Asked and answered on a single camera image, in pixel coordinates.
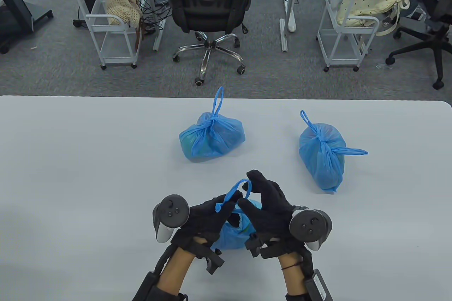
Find black mesh office chair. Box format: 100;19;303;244
163;0;256;86

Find white rolling cart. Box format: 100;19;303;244
317;0;380;72
73;0;142;70

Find person's right forearm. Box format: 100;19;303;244
277;250;308;296

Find person's right hand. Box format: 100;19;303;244
237;170;308;246

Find grey right hand controller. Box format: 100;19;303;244
289;209;333;252

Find grey left hand controller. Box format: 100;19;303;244
152;194;190;243

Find beige knit bag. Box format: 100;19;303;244
107;0;143;30

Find tangle of black cables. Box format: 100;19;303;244
136;0;173;37

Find black left wrist strap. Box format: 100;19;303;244
147;286;188;301

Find person's left hand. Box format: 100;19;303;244
173;190;244;249

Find cream patterned bag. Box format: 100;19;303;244
335;0;411;36

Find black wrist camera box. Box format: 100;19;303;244
132;271;158;301
305;269;334;301

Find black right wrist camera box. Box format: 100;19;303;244
305;269;334;301

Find blue plastic bag yellow contents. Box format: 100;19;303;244
212;179;264;251

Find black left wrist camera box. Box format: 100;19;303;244
132;271;158;301

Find grey hand controller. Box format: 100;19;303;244
152;194;190;243
289;209;333;252

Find black rolling stand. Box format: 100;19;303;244
0;0;54;54

